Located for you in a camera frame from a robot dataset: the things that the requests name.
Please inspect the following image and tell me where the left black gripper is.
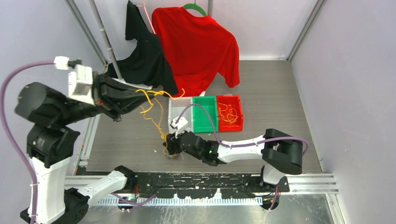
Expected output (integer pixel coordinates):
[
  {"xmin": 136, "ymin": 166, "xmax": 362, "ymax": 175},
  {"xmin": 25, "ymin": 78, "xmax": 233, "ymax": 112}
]
[{"xmin": 57, "ymin": 68, "xmax": 156, "ymax": 123}]

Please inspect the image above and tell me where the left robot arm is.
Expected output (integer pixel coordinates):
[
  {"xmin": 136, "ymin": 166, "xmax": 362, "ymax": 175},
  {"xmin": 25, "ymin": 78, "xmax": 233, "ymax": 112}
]
[{"xmin": 15, "ymin": 72, "xmax": 154, "ymax": 224}]

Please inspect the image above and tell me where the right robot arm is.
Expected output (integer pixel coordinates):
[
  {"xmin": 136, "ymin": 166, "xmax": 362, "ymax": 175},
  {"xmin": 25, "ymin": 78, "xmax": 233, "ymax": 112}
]
[{"xmin": 164, "ymin": 128, "xmax": 304, "ymax": 192}]

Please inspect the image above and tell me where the white clothes rack stand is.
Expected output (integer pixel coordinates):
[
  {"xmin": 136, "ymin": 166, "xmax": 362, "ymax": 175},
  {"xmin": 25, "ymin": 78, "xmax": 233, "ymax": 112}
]
[{"xmin": 88, "ymin": 0, "xmax": 152, "ymax": 90}]

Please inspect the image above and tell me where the green plastic bin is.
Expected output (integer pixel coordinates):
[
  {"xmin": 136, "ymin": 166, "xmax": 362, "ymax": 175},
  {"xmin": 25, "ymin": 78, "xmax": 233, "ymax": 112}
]
[{"xmin": 192, "ymin": 96, "xmax": 219, "ymax": 133}]

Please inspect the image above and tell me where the white plastic bin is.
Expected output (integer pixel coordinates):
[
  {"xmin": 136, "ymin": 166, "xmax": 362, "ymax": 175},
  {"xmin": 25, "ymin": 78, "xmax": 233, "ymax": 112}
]
[{"xmin": 168, "ymin": 97, "xmax": 194, "ymax": 133}]

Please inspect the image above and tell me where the black t-shirt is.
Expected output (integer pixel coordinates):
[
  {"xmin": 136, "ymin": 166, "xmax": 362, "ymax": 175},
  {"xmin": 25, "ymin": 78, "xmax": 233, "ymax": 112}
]
[{"xmin": 117, "ymin": 1, "xmax": 183, "ymax": 96}]

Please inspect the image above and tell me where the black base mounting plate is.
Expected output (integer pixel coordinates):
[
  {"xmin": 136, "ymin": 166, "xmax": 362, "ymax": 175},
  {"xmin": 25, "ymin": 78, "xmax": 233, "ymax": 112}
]
[{"xmin": 117, "ymin": 172, "xmax": 290, "ymax": 199}]

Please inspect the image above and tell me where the red plastic bin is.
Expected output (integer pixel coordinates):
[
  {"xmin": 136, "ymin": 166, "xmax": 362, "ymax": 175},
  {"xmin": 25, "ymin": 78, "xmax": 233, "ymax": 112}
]
[{"xmin": 216, "ymin": 95, "xmax": 244, "ymax": 132}]

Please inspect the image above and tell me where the pink clothes hanger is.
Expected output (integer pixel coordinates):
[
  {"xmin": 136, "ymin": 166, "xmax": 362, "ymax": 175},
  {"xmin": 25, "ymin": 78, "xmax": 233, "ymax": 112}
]
[{"xmin": 137, "ymin": 0, "xmax": 156, "ymax": 35}]

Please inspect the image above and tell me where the red t-shirt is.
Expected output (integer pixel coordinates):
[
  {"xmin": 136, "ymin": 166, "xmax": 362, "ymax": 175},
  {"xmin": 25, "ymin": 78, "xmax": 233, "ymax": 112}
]
[{"xmin": 152, "ymin": 7, "xmax": 240, "ymax": 97}]

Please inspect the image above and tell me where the green clothes hanger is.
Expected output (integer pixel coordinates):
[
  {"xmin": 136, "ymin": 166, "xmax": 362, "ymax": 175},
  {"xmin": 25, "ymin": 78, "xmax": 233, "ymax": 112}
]
[{"xmin": 183, "ymin": 3, "xmax": 207, "ymax": 16}]

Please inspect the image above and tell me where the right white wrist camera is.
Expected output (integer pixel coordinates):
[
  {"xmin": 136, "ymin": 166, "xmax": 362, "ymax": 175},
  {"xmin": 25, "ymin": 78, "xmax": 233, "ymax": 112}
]
[{"xmin": 170, "ymin": 117, "xmax": 188, "ymax": 138}]

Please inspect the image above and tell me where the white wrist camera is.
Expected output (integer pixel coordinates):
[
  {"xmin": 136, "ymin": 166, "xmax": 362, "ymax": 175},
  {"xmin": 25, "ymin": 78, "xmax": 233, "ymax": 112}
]
[
  {"xmin": 170, "ymin": 117, "xmax": 188, "ymax": 138},
  {"xmin": 68, "ymin": 64, "xmax": 95, "ymax": 105}
]

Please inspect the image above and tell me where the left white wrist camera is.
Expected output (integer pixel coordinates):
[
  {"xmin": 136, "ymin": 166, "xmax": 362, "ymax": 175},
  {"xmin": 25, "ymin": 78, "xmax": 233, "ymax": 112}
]
[{"xmin": 68, "ymin": 64, "xmax": 95, "ymax": 105}]

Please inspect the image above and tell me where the aluminium frame rail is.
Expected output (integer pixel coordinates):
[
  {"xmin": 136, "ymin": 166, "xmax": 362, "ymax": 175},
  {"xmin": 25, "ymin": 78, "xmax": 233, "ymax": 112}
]
[{"xmin": 65, "ymin": 174, "xmax": 339, "ymax": 195}]

